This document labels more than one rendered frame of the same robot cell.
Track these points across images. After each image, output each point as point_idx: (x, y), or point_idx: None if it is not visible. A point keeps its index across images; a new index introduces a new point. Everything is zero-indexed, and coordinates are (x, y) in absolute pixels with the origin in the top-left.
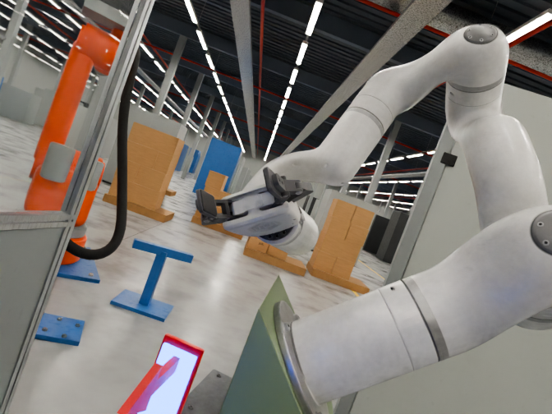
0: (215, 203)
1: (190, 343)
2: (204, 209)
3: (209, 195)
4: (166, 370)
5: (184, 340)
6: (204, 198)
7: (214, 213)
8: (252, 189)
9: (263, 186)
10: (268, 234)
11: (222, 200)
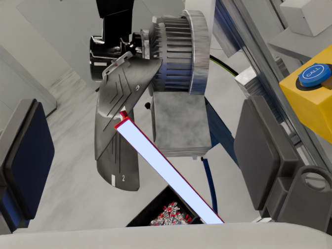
0: (281, 190)
1: (118, 122)
2: (233, 144)
3: (262, 138)
4: (123, 119)
5: (121, 121)
6: (242, 125)
7: (252, 193)
8: (123, 227)
9: (58, 230)
10: None
11: (281, 209)
